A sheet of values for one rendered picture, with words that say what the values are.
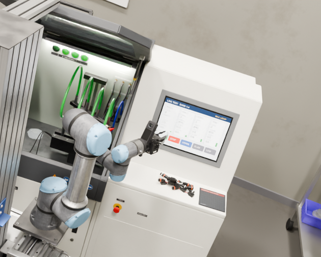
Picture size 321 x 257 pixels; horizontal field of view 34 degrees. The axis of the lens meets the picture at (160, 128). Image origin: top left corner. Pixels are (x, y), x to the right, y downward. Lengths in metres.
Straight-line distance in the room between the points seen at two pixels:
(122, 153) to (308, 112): 2.58
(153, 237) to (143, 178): 0.38
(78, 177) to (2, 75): 0.63
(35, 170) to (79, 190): 0.86
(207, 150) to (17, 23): 1.56
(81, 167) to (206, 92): 1.09
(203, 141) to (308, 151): 1.90
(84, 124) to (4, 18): 0.50
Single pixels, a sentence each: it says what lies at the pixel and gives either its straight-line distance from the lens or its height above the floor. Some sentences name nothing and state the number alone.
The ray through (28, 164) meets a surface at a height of 0.90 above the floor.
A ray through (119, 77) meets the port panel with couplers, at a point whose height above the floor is 1.33.
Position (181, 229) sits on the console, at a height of 0.78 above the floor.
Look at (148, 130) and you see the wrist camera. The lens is 2.46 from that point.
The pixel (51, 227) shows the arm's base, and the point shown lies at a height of 1.06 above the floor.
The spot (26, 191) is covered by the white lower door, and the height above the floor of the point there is 0.70.
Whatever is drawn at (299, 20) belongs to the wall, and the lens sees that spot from 4.34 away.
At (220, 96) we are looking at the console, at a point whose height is 1.51.
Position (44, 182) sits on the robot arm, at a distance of 2.39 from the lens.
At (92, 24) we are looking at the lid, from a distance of 2.27.
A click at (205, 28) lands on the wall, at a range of 4.44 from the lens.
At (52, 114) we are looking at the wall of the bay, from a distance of 3.48.
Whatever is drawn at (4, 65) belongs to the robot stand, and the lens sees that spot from 1.74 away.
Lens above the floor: 2.81
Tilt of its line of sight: 31 degrees down
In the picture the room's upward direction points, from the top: 19 degrees clockwise
